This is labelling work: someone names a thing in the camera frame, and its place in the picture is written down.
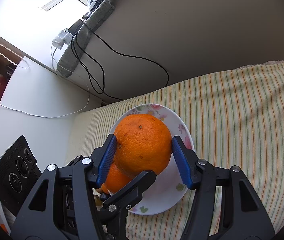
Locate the white power strip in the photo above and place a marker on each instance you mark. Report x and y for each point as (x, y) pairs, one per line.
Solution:
(64, 37)

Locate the grey sill mat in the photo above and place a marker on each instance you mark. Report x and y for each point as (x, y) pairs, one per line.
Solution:
(68, 62)

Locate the large orange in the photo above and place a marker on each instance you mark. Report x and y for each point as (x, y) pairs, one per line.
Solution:
(143, 143)

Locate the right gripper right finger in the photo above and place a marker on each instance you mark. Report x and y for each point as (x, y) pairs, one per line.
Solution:
(202, 178)

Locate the white floral plate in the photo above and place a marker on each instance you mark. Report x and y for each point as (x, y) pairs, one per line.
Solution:
(168, 188)

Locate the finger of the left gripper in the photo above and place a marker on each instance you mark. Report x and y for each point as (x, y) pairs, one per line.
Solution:
(115, 209)

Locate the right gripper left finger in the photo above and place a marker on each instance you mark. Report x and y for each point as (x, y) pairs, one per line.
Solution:
(106, 159)

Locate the striped table cloth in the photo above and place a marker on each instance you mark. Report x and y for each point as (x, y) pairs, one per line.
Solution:
(235, 117)

